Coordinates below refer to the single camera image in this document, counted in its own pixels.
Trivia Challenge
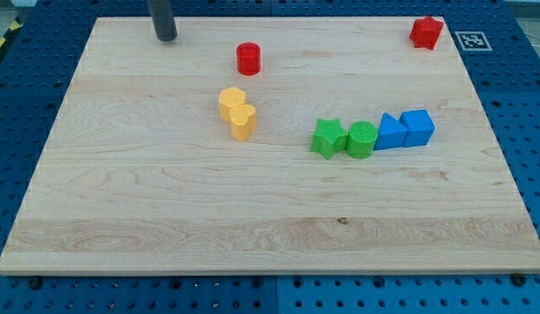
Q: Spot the light wooden board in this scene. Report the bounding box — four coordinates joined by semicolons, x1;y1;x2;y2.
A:
0;17;540;276

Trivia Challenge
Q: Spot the yellow heart block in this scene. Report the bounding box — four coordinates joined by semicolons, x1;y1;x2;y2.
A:
229;104;257;141

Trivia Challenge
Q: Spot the green star block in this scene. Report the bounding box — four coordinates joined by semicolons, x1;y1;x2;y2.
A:
311;119;348;160

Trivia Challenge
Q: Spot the yellow hexagon block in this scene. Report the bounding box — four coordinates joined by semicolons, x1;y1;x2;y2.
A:
218;86;246;121

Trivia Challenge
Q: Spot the green cylinder block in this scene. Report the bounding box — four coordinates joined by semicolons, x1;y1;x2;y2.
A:
345;120;378;159

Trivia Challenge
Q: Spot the red cylinder block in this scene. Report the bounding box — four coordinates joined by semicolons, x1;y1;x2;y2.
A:
236;42;262;76

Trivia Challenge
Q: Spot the blue triangle block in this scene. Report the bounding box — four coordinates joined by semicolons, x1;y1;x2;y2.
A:
374;113;408;151

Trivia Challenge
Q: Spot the blue cube block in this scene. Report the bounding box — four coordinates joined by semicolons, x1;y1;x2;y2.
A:
400;109;435;147

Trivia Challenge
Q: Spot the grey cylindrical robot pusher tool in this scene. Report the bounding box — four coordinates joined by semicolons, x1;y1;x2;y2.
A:
147;0;178;42

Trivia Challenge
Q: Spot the red star block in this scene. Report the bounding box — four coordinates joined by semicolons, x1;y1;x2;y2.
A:
409;16;444;50

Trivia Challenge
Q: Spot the white fiducial marker tag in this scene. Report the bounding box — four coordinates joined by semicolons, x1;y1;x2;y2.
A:
455;31;492;51

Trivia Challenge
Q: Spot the black bolt left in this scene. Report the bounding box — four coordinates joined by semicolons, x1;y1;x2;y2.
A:
27;276;43;290

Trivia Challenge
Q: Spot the black bolt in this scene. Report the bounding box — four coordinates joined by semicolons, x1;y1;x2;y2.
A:
510;273;528;287
27;276;43;290

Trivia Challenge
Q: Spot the black bolt right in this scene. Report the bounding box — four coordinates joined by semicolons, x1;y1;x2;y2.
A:
510;273;528;287

